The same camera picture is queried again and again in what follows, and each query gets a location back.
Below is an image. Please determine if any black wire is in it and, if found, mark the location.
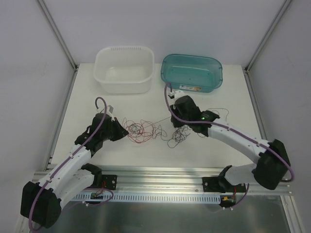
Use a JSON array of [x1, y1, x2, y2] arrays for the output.
[[152, 107, 229, 149]]

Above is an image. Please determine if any red wire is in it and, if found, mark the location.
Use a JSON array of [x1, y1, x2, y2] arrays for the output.
[[121, 117, 172, 145]]

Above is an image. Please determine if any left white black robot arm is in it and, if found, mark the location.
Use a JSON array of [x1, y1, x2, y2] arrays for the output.
[[20, 113, 129, 233]]

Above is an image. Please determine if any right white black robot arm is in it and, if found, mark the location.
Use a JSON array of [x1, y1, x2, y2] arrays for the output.
[[169, 94, 290, 193]]

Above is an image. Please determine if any label sticker on bin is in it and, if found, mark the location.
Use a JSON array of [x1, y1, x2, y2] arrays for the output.
[[179, 85, 201, 92]]

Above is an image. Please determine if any teal transparent plastic bin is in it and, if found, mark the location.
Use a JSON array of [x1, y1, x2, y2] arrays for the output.
[[160, 54, 223, 93]]

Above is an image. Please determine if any white plastic tub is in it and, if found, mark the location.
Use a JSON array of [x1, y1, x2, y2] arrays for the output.
[[93, 46, 155, 94]]

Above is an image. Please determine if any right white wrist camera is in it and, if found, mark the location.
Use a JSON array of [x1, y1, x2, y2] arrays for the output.
[[168, 90, 185, 100]]

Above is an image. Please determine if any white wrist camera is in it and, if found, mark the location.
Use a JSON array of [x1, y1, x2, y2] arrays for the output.
[[97, 105, 115, 121], [168, 90, 185, 100]]

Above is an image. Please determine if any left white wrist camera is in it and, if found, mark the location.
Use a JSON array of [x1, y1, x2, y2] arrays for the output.
[[97, 105, 115, 121]]

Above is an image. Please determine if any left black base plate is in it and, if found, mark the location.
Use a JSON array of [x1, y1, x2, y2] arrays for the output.
[[101, 175, 118, 190]]

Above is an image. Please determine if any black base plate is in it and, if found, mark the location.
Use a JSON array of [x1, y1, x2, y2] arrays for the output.
[[202, 177, 246, 193], [101, 175, 118, 190]]

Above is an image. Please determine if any aluminium mounting rail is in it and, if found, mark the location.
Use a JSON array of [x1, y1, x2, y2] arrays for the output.
[[32, 165, 292, 196]]

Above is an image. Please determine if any white slotted cable duct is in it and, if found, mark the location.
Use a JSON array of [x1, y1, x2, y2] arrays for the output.
[[72, 191, 221, 205]]

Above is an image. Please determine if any left aluminium frame post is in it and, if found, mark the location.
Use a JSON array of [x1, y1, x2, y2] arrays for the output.
[[36, 0, 78, 71]]

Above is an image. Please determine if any aluminium frame post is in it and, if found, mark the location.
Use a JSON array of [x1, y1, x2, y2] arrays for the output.
[[245, 0, 293, 74], [36, 0, 78, 71]]

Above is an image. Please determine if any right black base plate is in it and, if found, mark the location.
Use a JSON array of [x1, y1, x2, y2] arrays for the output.
[[202, 177, 246, 193]]

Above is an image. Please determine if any right aluminium frame post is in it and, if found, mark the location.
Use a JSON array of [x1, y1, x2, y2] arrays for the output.
[[245, 0, 293, 74]]

